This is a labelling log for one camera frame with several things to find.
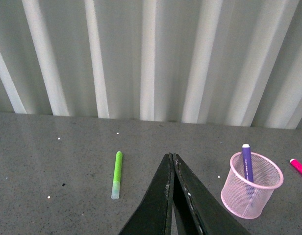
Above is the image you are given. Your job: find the pink mesh pen cup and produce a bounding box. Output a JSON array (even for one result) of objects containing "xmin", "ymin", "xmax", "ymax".
[{"xmin": 221, "ymin": 152, "xmax": 284, "ymax": 219}]

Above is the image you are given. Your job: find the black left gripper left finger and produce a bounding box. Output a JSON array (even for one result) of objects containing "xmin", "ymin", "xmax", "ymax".
[{"xmin": 120, "ymin": 153, "xmax": 175, "ymax": 235}]

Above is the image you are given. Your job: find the green highlighter pen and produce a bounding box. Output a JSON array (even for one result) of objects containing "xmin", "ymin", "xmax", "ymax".
[{"xmin": 111, "ymin": 151, "xmax": 123, "ymax": 200}]

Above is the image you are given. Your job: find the pink highlighter pen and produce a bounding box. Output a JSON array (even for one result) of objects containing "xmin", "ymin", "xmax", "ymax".
[{"xmin": 290, "ymin": 159, "xmax": 302, "ymax": 175}]

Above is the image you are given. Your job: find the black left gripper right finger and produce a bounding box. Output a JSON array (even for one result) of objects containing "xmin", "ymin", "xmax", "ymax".
[{"xmin": 173, "ymin": 154, "xmax": 250, "ymax": 235}]

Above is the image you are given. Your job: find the purple highlighter pen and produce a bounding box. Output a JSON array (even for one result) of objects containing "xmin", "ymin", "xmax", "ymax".
[{"xmin": 241, "ymin": 143, "xmax": 257, "ymax": 209}]

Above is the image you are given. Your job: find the white pleated curtain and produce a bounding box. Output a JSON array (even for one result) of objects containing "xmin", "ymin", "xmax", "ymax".
[{"xmin": 0, "ymin": 0, "xmax": 302, "ymax": 129}]

